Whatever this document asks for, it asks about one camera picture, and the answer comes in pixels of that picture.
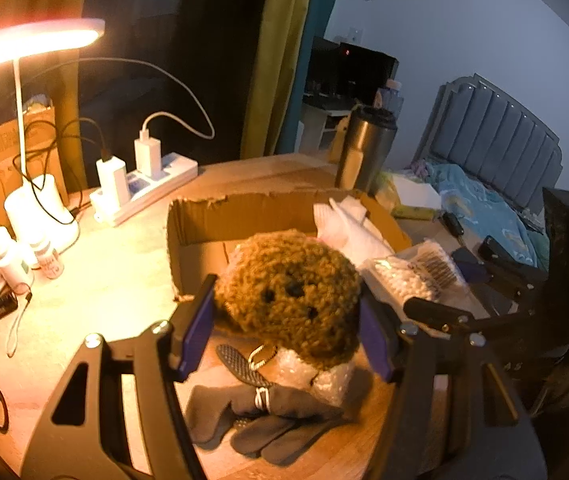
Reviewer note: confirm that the teal and yellow curtain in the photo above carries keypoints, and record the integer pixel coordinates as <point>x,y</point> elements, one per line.
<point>274,60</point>

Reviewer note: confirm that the black car key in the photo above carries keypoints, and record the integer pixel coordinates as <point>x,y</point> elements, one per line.
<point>452,224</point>

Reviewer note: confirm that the small white bottle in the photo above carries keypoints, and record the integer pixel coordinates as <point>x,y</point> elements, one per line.
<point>14,267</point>

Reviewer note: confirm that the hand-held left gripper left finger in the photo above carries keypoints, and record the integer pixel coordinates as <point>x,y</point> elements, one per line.
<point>197,330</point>

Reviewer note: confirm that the gray knit glove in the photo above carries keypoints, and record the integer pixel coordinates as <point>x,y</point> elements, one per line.
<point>274,440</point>
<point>224,405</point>

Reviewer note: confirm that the small bottle with pink label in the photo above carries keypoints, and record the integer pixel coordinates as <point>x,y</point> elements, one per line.
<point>50,265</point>

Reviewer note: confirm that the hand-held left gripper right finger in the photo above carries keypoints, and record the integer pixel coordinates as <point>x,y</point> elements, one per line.
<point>377,342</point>

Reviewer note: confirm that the blue printed blanket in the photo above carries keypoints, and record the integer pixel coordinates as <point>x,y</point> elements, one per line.
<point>484,205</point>

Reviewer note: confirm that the cardboard box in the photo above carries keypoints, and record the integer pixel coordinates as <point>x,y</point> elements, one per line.
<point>199,225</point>

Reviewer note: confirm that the dark glass window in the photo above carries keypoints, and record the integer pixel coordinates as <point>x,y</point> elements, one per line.
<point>189,35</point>

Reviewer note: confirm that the black computer monitor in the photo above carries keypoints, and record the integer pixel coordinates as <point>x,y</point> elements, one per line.
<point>322,65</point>
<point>369,70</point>

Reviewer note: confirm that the black power bank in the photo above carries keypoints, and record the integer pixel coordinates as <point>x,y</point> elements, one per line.
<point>497,247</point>

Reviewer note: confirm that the white computer desk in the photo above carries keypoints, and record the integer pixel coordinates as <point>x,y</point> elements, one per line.
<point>314,125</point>

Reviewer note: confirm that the white wall socket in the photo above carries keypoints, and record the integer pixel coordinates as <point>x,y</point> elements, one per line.
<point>355,35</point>

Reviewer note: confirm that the white power strip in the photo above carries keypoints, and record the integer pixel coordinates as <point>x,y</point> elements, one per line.
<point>174,167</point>

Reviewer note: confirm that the brown curly plush toy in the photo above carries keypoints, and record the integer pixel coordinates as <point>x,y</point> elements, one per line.
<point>289,290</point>

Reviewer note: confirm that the white desk lamp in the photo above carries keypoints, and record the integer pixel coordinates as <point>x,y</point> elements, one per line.
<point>39,40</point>

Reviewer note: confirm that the gray padded bed headboard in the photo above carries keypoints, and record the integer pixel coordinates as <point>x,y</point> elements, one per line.
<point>494,140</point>

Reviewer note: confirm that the clear bag of cotton swabs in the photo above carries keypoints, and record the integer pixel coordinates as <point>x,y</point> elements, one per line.
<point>409,280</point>

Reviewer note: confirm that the white charger plug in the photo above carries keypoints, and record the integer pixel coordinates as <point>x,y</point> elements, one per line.
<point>147,157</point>
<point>112,180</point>

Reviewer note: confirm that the white and yellow tissue box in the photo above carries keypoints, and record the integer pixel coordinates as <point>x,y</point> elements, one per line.
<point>414,190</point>

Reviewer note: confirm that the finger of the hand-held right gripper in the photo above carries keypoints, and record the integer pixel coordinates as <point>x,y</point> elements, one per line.
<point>469,265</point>
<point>439,316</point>

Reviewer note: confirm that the stainless steel tumbler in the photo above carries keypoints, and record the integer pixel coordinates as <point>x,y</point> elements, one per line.
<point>364,155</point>

